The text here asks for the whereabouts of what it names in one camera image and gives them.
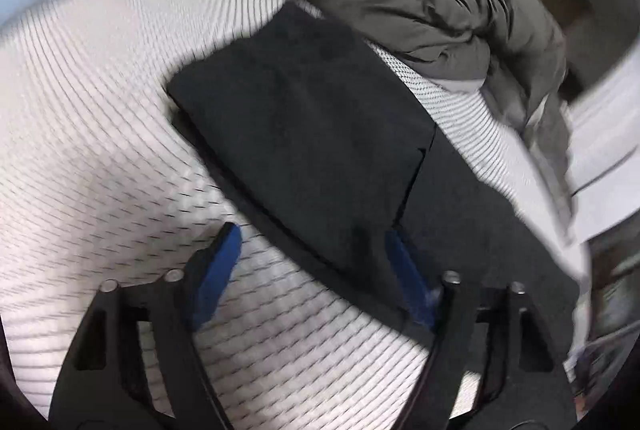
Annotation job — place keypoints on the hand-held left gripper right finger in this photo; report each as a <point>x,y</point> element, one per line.
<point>407,277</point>

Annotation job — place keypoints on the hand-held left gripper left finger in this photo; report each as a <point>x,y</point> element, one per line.
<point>220,272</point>

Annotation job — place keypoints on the black pants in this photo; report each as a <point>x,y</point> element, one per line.
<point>300,135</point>

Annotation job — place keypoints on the white bed sheet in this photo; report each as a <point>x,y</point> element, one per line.
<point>607,135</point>

